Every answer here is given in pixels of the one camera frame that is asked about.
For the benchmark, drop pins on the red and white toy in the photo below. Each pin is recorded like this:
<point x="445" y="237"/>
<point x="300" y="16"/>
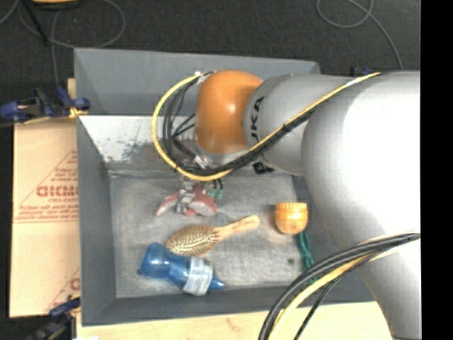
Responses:
<point x="205" y="205"/>

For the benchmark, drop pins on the wooden hairbrush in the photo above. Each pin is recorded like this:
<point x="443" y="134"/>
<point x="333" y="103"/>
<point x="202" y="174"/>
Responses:
<point x="193" y="240"/>

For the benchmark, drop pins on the blue plastic bottle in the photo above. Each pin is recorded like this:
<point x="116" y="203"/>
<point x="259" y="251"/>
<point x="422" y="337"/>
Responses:
<point x="166" y="266"/>

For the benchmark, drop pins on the grey metal bin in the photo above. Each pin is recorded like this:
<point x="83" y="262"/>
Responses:
<point x="247" y="260"/>

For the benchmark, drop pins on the brown cardboard board red print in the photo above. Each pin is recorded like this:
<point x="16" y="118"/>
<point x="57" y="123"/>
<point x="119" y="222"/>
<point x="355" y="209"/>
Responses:
<point x="42" y="246"/>

